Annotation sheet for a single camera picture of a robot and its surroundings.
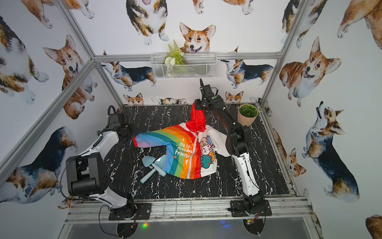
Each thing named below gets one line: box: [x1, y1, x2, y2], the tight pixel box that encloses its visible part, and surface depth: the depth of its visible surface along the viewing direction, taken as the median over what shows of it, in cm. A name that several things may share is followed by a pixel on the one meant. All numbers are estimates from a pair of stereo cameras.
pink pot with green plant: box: [237, 103, 259, 127], surface depth 103 cm
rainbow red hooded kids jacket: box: [132, 102, 232, 179], surface depth 96 cm
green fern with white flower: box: [164, 39, 186, 78], surface depth 87 cm
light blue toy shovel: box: [142, 155, 168, 177], surface depth 90 cm
